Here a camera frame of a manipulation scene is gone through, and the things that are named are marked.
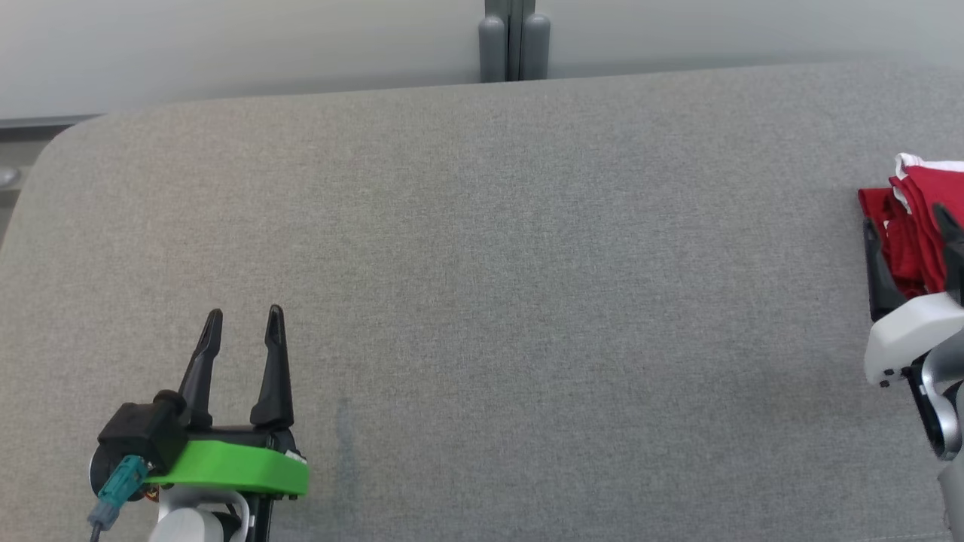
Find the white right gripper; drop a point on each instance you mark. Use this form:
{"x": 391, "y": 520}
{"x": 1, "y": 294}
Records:
{"x": 911, "y": 331}

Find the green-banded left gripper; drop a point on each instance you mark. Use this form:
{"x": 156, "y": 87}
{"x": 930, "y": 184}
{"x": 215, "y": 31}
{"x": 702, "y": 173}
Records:
{"x": 233, "y": 467}

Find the red shorts with white trim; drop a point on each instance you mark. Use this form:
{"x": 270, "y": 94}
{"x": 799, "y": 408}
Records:
{"x": 930, "y": 196}

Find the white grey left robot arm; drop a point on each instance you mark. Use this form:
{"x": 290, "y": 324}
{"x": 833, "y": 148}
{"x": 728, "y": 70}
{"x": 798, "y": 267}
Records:
{"x": 192, "y": 523}

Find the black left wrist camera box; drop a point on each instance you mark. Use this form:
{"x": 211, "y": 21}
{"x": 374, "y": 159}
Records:
{"x": 139, "y": 429}

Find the grey partition post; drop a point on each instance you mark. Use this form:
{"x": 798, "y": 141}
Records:
{"x": 514, "y": 45}

